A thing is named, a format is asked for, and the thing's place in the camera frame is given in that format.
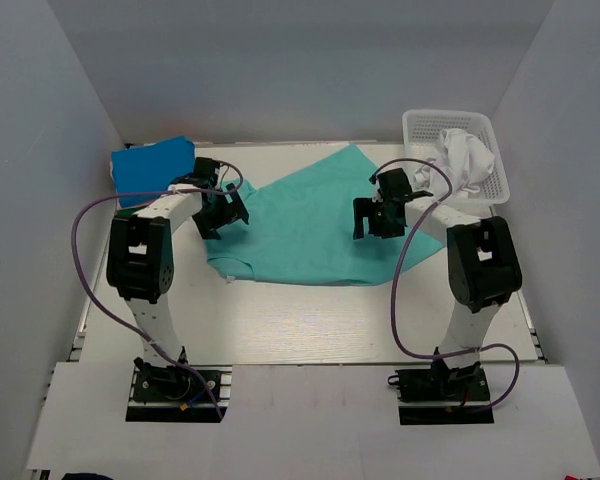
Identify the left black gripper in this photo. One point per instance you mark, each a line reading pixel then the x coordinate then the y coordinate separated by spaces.
pixel 233 212

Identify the teal t shirt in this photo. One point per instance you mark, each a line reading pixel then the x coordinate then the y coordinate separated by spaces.
pixel 300 230

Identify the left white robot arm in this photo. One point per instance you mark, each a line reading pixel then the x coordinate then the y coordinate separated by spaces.
pixel 140 263

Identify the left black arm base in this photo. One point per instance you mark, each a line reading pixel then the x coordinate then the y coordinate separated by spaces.
pixel 173 395

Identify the white plastic basket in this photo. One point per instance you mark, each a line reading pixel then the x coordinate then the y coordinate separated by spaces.
pixel 420 131

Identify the white t shirt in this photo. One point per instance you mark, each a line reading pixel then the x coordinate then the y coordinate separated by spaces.
pixel 464 159

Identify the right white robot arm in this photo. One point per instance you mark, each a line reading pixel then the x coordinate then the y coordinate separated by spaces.
pixel 483 267

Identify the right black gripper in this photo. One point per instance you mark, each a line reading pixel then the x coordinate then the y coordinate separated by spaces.
pixel 365 208

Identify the blue folded t shirt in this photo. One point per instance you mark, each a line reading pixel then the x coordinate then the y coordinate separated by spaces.
pixel 152 168

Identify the green folded t shirt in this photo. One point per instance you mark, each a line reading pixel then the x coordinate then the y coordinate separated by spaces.
pixel 126 212

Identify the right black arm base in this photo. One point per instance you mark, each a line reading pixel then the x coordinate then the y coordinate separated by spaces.
pixel 425 400

